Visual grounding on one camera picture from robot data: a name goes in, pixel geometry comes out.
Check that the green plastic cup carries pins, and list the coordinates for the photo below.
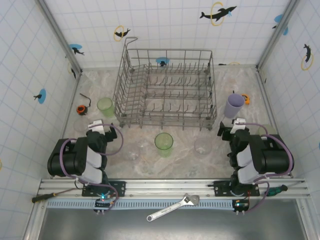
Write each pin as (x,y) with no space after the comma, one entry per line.
(163,147)

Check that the yellow tape measure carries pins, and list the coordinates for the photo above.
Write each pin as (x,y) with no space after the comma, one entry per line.
(247,99)

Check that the aluminium frame post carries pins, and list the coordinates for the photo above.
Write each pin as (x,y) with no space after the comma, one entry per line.
(277,35)
(60,37)

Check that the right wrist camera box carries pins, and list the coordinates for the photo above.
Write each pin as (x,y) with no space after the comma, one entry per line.
(238,125)

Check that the short green glass cup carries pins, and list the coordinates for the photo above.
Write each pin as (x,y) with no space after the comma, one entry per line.
(106,108)

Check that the blue splash sticker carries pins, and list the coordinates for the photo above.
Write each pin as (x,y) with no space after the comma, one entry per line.
(278,18)

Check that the clear stemless glass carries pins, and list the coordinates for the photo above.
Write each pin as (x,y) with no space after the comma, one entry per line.
(203,147)
(80,126)
(132,153)

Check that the steel adjustable wrench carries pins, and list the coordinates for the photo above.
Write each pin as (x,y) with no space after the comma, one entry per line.
(172,208)

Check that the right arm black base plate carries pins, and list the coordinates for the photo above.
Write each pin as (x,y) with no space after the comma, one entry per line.
(220,188)

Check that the purple plastic cup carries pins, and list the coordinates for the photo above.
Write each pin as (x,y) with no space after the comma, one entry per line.
(232,107)

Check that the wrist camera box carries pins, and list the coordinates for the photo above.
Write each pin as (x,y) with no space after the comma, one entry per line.
(238,125)
(96,126)

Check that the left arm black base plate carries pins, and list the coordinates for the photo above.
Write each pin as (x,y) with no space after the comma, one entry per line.
(120,187)

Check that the blue disc shark sticker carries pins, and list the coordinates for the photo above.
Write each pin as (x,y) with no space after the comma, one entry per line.
(75,47)

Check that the aluminium mounting rail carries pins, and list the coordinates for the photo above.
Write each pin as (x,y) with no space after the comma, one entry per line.
(162,186)

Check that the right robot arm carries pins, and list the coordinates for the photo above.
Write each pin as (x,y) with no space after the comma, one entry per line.
(272,157)

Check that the grey steel sheet panel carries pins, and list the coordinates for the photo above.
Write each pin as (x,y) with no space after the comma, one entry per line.
(200,230)

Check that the blue disc diver sticker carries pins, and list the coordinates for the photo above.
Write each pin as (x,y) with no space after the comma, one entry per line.
(42,96)

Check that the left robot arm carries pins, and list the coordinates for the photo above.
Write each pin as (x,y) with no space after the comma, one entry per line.
(67,157)

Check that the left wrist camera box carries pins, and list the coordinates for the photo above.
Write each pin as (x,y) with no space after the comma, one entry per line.
(96,126)

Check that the aluminium side rail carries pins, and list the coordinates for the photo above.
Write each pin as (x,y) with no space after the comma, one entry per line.
(73,100)
(269,100)

